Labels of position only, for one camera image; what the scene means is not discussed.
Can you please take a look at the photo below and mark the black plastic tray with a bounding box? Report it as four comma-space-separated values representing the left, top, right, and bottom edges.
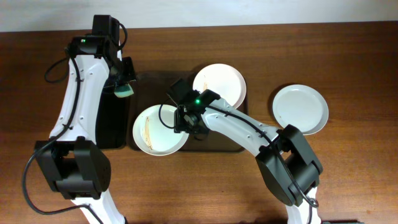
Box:
95, 81, 129, 150

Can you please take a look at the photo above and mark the white plate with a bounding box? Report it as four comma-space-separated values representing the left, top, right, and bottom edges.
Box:
193, 63, 247, 108
132, 105, 189, 156
272, 84, 329, 135

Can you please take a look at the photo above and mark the brown plastic tray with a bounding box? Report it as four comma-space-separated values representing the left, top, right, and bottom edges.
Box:
127, 70, 249, 153

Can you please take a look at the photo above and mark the white plate back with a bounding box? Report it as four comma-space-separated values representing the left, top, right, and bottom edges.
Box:
193, 63, 247, 108

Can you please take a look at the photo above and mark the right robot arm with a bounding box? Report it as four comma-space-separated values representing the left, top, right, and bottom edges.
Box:
168, 90, 323, 223

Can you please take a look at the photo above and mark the white plate front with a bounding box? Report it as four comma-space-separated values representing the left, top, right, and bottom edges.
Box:
132, 105, 189, 156

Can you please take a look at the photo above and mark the green yellow sponge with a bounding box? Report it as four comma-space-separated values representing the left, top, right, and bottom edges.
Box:
114, 83, 134, 98

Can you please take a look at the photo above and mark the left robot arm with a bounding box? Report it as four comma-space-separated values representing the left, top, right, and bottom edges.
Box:
34, 35, 127, 223

